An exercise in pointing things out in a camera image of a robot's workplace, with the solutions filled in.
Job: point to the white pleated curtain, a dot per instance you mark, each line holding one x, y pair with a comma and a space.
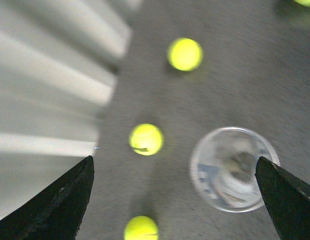
58, 71

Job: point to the middle yellow tennis ball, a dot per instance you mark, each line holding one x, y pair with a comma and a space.
185, 54

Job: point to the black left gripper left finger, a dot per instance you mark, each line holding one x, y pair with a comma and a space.
55, 213

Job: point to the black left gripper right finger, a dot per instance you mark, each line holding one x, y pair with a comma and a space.
287, 199

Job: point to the tennis ball with Wilson logo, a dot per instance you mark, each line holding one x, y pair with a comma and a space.
305, 3

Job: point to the yellow tennis ball with mark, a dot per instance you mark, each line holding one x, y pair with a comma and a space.
146, 139

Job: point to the far left yellow tennis ball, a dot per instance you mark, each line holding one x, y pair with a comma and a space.
141, 228

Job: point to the clear tennis ball can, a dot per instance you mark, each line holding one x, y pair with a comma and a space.
222, 168

